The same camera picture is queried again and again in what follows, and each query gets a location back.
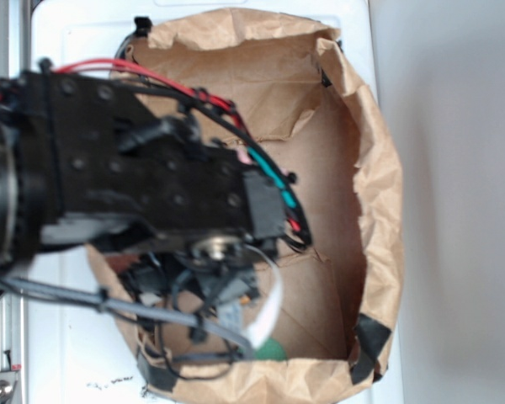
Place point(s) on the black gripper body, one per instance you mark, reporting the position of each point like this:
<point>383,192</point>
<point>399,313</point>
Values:
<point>208,282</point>

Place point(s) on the aluminium frame rail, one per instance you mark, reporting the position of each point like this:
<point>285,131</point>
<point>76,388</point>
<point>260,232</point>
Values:
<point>12,384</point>

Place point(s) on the brown paper-lined cardboard box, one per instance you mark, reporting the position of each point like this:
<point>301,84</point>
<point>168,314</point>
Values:
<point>306,105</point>

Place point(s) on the white plastic bin lid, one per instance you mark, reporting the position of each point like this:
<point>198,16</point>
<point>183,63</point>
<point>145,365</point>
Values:
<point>73,354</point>

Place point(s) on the green ball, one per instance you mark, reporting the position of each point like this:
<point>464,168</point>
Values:
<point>271,350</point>

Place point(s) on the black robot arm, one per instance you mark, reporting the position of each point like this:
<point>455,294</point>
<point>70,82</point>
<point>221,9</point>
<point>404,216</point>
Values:
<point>83,160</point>

